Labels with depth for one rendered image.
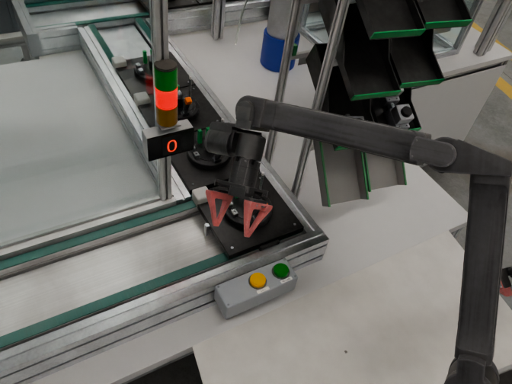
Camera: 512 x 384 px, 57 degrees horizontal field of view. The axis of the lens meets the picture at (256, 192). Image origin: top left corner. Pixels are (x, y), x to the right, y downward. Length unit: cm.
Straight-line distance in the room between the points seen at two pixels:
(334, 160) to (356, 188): 11
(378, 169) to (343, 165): 13
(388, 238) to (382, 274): 15
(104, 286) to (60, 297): 10
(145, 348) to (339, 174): 71
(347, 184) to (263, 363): 56
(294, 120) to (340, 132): 10
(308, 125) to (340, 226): 68
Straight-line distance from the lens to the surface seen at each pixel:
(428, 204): 172
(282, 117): 92
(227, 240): 128
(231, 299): 119
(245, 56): 222
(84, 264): 133
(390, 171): 152
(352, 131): 87
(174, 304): 120
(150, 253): 132
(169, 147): 119
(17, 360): 118
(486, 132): 384
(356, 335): 133
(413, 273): 150
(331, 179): 140
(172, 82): 108
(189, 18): 234
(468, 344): 87
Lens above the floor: 199
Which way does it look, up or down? 46 degrees down
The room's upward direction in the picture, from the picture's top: 10 degrees clockwise
